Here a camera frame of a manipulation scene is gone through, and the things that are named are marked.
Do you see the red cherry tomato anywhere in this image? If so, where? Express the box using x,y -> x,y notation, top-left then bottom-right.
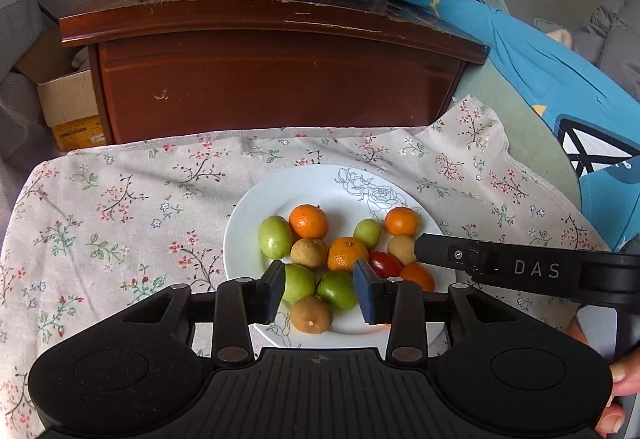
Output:
369,251 -> 402,279

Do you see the orange mandarin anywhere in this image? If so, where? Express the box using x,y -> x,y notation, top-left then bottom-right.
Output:
384,206 -> 421,237
288,204 -> 329,239
400,263 -> 435,293
326,237 -> 369,274

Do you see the brown round fruit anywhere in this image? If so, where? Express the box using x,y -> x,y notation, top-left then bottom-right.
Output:
290,239 -> 328,269
290,296 -> 333,334
387,235 -> 418,266

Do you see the small green jujube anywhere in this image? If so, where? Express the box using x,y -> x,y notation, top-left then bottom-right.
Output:
352,218 -> 383,251

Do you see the person right hand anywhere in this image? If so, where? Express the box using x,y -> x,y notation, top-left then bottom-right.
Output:
566,318 -> 639,438

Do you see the white plate with rose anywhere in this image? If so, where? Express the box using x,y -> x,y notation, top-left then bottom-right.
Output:
224,165 -> 442,351

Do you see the floral tablecloth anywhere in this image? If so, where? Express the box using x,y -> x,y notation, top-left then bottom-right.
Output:
1,96 -> 605,438

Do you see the blue patterned cushion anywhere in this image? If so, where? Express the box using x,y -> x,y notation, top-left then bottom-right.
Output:
402,0 -> 639,253

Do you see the dark wooden cabinet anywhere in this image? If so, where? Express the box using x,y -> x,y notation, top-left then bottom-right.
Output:
60,0 -> 488,144

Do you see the checked purple curtain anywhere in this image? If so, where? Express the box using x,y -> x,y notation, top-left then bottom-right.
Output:
1,0 -> 53,225

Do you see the cardboard box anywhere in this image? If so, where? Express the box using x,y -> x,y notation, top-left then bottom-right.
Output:
14,27 -> 106,153

